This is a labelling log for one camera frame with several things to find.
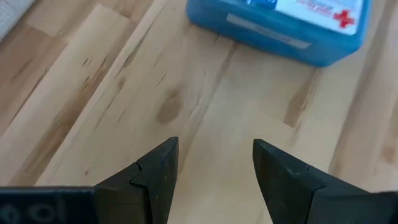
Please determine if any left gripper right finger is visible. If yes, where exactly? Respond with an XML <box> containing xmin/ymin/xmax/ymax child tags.
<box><xmin>252</xmin><ymin>139</ymin><xmax>374</xmax><ymax>224</ymax></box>

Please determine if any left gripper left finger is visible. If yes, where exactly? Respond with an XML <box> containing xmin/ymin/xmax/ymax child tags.
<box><xmin>93</xmin><ymin>136</ymin><xmax>180</xmax><ymax>224</ymax></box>

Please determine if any blue first aid kit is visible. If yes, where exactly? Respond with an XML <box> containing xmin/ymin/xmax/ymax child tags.
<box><xmin>185</xmin><ymin>0</ymin><xmax>373</xmax><ymax>68</ymax></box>

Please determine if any white perforated plastic basket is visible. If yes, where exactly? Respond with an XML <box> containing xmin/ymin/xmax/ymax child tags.
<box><xmin>0</xmin><ymin>0</ymin><xmax>35</xmax><ymax>41</ymax></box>

